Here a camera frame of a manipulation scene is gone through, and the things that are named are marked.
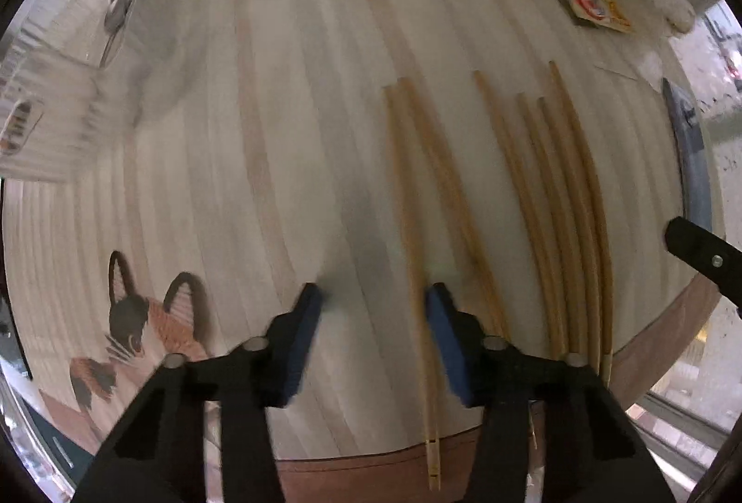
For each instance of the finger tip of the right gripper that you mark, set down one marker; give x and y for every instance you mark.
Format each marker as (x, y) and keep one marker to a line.
(708, 254)

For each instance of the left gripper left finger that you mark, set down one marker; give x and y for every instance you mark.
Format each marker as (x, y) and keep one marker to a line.
(265, 371)

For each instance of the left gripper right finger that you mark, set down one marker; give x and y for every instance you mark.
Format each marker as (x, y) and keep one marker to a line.
(480, 372)

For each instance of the silver metal spoon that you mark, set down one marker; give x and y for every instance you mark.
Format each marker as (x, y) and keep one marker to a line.
(114, 21)

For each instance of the blue grey phone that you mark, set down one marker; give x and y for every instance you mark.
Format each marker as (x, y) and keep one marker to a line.
(694, 173)

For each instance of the cat print table mat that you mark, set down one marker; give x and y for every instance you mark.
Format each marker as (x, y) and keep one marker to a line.
(190, 233)

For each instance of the red white snack packet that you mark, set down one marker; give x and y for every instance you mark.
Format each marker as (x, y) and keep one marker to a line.
(603, 13)

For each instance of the clear plastic utensil organizer tray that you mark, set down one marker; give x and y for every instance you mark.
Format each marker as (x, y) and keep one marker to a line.
(60, 109)

